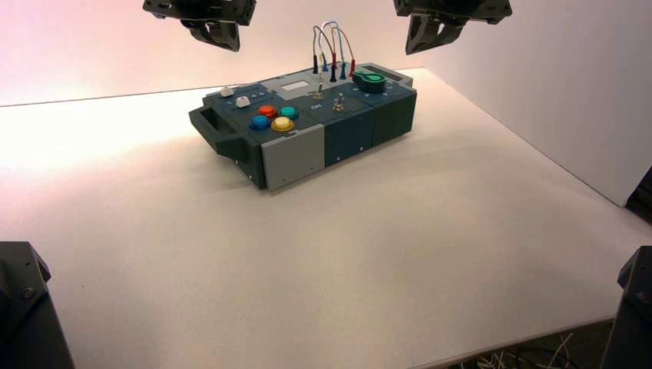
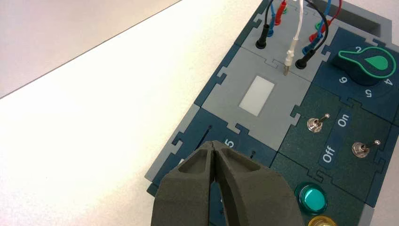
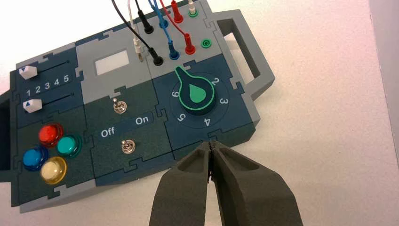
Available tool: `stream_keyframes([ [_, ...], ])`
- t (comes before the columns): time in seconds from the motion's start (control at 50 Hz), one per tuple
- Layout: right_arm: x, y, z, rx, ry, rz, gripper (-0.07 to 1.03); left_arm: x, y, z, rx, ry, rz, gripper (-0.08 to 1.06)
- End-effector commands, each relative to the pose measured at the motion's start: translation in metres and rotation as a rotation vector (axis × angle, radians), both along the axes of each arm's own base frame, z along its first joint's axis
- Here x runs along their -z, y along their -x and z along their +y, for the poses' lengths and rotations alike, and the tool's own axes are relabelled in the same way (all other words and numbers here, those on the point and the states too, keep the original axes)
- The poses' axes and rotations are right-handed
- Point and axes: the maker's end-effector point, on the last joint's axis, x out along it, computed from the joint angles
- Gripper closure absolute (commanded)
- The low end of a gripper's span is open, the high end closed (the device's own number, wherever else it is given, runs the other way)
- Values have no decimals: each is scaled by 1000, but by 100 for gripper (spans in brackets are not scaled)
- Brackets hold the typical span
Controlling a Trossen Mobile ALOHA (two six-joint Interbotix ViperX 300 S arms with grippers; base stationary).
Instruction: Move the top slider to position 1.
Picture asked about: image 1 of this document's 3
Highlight white wire with blue plugs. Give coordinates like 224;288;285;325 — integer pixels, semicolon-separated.
319;21;348;81

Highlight red wire with red plugs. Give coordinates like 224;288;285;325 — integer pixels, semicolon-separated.
331;26;357;78

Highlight grey wire with black plugs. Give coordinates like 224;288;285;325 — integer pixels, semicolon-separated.
311;25;338;84

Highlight dark object behind wall panel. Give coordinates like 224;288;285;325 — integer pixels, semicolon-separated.
624;168;652;225

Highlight green rotary knob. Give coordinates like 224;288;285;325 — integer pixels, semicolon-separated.
352;70;388;95

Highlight white cables on floor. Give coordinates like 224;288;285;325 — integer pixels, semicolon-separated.
474;333;577;369

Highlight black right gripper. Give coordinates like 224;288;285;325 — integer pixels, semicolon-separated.
393;0;514;56

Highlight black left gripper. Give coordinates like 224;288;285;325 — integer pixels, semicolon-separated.
142;0;258;53

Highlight dark blue grey control box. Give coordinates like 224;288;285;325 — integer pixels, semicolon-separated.
188;63;418;192

